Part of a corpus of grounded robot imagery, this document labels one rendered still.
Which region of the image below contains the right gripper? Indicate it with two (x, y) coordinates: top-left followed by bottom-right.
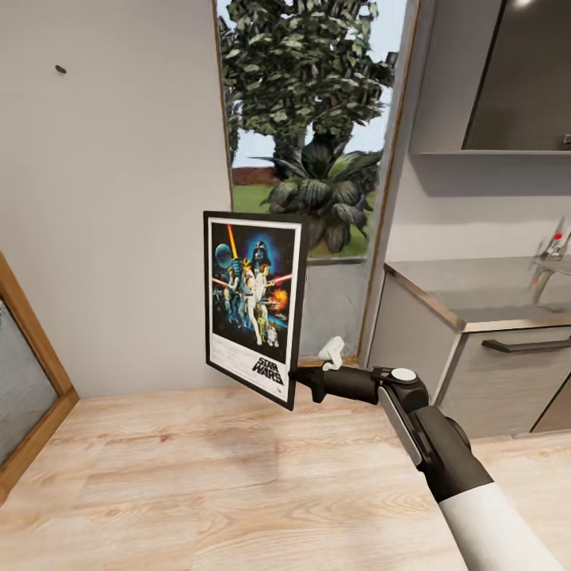
(289, 361), (358, 404)

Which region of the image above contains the poster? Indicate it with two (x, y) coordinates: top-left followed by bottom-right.
(203, 211), (311, 411)

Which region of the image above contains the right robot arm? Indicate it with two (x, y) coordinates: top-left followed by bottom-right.
(289, 336), (565, 571)

